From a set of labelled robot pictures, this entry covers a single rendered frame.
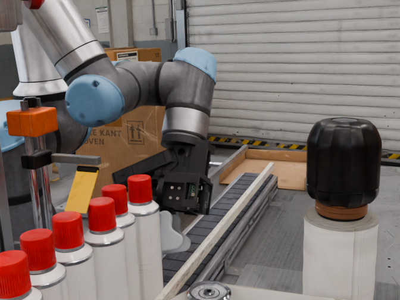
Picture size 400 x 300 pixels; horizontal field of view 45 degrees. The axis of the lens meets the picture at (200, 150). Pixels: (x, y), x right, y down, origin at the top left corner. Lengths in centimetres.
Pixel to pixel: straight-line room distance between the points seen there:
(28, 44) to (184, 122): 32
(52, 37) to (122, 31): 547
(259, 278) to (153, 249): 22
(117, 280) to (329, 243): 26
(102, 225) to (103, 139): 66
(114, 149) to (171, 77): 46
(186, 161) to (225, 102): 460
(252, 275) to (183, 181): 21
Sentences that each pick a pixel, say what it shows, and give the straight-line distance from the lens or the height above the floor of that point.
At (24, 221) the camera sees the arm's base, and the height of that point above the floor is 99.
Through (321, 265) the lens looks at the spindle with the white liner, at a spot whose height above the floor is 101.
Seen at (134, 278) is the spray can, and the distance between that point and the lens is 68.
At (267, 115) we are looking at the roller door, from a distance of 516.
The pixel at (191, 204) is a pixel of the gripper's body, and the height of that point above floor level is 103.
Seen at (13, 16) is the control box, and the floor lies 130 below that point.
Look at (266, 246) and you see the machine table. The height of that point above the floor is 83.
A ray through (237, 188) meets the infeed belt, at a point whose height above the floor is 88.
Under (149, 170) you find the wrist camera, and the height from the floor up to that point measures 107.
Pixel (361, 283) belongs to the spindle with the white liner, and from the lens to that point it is 60.
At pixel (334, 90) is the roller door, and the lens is 489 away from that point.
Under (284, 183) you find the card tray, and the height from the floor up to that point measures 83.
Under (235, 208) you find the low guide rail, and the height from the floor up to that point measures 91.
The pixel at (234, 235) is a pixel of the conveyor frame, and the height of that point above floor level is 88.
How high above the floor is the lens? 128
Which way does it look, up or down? 14 degrees down
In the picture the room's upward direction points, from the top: 2 degrees counter-clockwise
